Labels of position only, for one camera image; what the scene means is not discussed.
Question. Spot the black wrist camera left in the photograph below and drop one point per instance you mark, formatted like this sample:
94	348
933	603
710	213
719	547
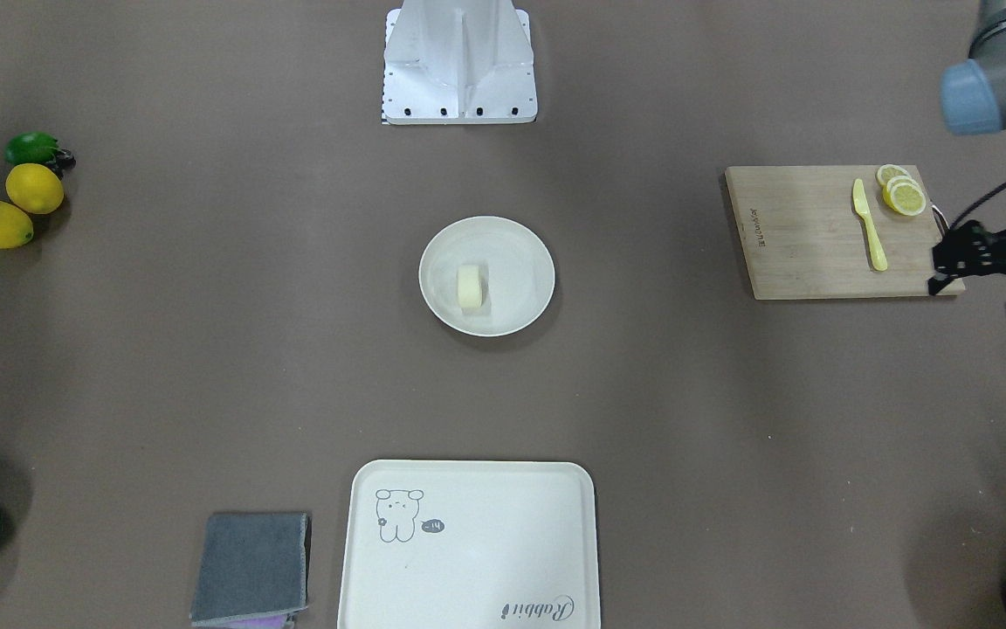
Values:
964	250

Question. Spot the pale yellow bun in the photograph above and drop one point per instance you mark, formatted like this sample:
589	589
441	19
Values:
471	287

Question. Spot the grey folded cloth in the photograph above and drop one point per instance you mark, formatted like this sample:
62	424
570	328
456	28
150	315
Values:
253	570

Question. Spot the bamboo cutting board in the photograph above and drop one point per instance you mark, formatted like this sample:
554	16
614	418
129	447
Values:
801	240

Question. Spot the yellow plastic knife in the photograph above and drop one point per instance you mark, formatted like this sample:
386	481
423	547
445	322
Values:
860	206

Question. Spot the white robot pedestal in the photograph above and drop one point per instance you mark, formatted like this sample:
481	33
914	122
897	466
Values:
458	63

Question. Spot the dark cherries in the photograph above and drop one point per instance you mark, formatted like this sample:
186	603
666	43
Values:
61	161

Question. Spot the cream rabbit tray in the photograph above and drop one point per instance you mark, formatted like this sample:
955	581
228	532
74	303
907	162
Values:
471	544

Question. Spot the cream round plate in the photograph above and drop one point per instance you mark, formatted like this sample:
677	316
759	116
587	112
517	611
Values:
521	275

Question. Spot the lemon slice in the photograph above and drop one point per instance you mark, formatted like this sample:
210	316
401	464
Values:
887	173
906	198

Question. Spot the green lime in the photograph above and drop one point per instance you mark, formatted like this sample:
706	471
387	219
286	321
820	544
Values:
31	147

